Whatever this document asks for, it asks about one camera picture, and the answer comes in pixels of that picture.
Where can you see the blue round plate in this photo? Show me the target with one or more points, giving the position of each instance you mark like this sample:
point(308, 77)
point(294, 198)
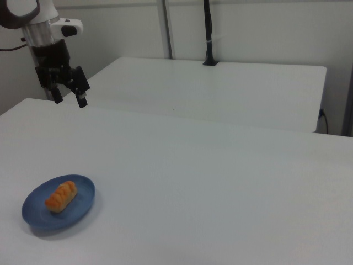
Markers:
point(38, 214)

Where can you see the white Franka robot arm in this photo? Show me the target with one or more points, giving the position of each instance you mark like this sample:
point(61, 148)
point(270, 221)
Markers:
point(47, 8)

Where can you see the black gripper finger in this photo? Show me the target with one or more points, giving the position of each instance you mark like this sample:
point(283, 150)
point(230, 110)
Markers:
point(81, 82)
point(56, 95)

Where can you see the vertical aluminium frame post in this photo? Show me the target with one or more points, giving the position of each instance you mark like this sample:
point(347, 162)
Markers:
point(166, 27)

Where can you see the grey wall pillar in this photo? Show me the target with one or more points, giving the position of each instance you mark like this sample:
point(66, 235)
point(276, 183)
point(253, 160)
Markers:
point(348, 94)

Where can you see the black camera stand pole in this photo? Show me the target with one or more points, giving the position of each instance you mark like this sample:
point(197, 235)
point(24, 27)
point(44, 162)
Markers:
point(208, 33)

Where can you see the white background table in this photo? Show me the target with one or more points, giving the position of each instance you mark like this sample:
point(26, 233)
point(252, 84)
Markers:
point(209, 91)

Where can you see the orange braided bread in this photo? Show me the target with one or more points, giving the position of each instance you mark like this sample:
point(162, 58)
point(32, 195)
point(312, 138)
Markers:
point(61, 196)

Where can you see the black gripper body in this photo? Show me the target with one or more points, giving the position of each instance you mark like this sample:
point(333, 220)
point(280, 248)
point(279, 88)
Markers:
point(51, 53)

